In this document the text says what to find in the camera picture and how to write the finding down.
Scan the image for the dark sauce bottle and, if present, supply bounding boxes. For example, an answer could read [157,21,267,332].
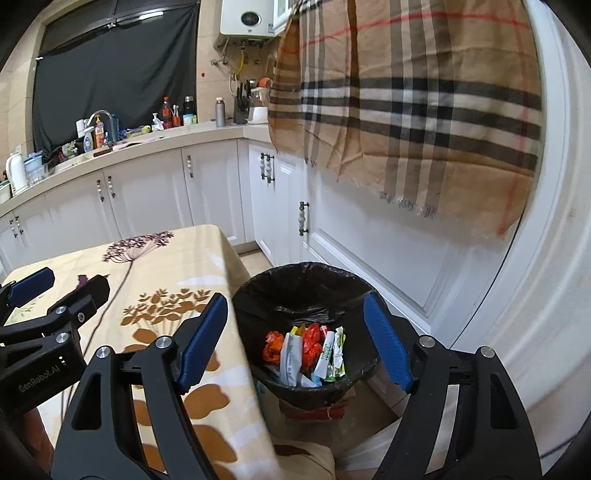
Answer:
[160,96,172,129]

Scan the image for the white green wrapper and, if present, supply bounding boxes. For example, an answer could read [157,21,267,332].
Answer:
[325,326,346,382]

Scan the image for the black lidded jar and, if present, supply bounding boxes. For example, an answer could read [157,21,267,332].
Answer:
[182,95,197,126]

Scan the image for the white electric kettle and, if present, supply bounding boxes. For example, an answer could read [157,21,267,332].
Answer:
[6,152,28,196]

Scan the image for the yellow snack bag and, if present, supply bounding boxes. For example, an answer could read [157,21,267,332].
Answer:
[290,324,307,336]

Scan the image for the orange dish soap bottle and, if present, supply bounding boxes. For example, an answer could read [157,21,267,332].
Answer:
[94,116,105,148]

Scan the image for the chrome faucet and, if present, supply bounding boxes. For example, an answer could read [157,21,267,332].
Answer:
[85,109,119,147]

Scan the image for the black curtain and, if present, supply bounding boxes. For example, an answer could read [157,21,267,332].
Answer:
[32,1,200,153]

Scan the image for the white blender jug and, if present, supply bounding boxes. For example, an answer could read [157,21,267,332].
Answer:
[249,77,270,124]

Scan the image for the light blue packet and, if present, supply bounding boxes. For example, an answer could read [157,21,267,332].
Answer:
[297,373,322,389]

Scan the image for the person's left hand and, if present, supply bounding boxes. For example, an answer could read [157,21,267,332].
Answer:
[24,409,54,473]

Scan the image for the black knife block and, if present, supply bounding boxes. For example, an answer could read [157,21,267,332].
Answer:
[233,80,252,125]

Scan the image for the plaid beige scarf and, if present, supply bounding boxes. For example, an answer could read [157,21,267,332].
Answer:
[269,1,543,237]

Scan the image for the blue spray bottle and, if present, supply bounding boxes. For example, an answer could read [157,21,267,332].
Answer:
[83,128,94,153]

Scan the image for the orange snack bag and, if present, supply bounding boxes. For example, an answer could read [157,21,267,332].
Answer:
[263,331,284,365]

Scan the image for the white water heater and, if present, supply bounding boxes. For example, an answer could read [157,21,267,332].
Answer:
[214,0,276,49]

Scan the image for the steel thermos bottle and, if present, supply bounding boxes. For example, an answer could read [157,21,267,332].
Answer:
[215,97,226,128]

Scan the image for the red plastic bag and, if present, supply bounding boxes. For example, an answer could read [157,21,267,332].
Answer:
[301,323,325,372]

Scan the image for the white kitchen cabinets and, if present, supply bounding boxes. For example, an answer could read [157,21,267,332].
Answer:
[1,130,590,450]

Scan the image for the black trash bin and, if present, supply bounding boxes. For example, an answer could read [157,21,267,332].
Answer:
[232,262,380,411]

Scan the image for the green white snack bag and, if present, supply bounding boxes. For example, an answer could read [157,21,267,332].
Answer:
[314,331,335,379]

